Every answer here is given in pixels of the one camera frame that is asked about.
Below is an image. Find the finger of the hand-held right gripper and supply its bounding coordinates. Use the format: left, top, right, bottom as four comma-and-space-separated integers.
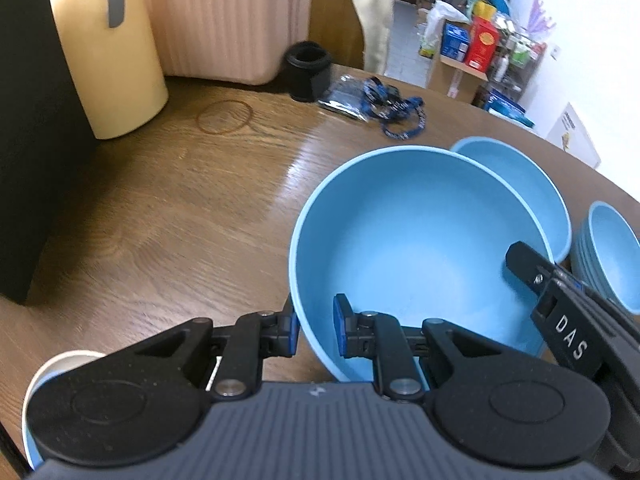
505, 241, 561, 306

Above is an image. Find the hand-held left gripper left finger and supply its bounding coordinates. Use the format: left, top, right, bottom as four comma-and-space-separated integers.
135, 297, 301, 401

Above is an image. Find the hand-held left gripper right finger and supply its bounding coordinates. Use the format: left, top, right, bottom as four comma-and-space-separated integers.
332, 294, 506, 403

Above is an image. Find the light blue ribbed bowl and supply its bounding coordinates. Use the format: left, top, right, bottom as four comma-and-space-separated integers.
289, 146, 557, 383
449, 136, 572, 263
570, 201, 640, 317

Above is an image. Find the cream ribbed plate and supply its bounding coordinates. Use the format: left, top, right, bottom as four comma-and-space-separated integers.
21, 350, 108, 471

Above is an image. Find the white flat board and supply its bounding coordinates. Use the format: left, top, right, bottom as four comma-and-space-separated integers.
546, 101, 602, 170

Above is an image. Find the blue flat package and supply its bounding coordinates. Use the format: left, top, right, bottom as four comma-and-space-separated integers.
482, 87, 536, 128

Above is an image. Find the brown cardboard box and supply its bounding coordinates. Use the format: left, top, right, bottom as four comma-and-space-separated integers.
427, 55, 488, 106

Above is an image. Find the red carton box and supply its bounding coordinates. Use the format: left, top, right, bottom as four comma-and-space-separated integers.
465, 15, 501, 71

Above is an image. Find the clear plastic packet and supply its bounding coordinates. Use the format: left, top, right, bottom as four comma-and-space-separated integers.
317, 74, 381, 122

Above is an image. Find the blue carton box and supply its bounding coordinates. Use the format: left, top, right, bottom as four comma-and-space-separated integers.
440, 21, 473, 60

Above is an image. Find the black cup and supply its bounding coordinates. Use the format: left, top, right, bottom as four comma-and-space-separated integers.
285, 41, 332, 101

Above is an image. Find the white plastic bag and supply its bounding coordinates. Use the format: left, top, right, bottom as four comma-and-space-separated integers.
419, 0, 471, 58

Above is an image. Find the beige coat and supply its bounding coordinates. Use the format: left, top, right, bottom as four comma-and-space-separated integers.
332, 0, 396, 76

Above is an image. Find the brown wooden chair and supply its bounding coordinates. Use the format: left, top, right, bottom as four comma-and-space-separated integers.
310, 0, 366, 68

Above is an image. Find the pink ribbed suitcase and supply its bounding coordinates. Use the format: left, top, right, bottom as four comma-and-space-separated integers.
122, 0, 316, 86

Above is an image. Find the yellow thermos jug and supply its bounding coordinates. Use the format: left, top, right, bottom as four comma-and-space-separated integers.
42, 0, 169, 141

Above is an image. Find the large black case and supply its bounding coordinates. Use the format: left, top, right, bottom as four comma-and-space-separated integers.
0, 0, 98, 306

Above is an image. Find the blue lanyard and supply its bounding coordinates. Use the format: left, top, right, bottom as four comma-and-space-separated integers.
361, 76, 428, 141

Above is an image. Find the metal wire rack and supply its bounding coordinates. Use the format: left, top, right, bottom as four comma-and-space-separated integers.
487, 20, 546, 106

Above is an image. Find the purple flower wall decoration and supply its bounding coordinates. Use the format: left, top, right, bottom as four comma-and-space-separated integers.
530, 0, 558, 36

